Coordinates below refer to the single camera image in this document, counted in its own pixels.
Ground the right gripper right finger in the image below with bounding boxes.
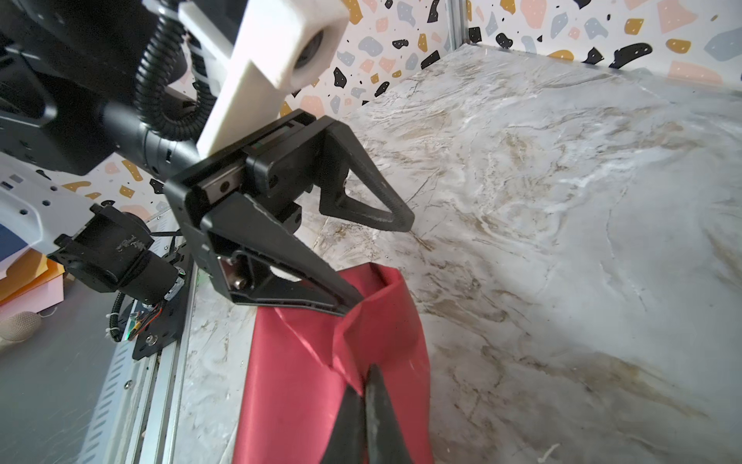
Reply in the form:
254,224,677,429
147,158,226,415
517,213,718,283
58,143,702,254
364,365,413,464

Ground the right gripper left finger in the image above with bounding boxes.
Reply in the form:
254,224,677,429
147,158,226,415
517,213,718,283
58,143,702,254
321,386,366,464

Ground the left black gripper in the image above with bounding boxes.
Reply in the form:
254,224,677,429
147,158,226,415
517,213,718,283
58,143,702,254
102,102,415,316

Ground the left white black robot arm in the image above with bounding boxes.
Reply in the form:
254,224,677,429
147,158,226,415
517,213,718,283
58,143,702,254
1,1,415,315

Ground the orange and pink paper stack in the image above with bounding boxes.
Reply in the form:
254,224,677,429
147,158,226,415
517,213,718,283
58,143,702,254
1,226,65,320

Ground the beige microphone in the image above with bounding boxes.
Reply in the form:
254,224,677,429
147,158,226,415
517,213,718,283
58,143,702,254
0,311,43,351

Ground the black corrugated cable conduit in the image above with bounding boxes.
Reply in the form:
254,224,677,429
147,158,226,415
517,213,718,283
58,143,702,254
132,0,218,143

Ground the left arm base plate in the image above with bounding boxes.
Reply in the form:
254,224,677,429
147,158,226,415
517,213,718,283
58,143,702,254
131,243,194,361

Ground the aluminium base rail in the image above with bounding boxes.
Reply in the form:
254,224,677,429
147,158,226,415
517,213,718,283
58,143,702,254
77,237,197,463

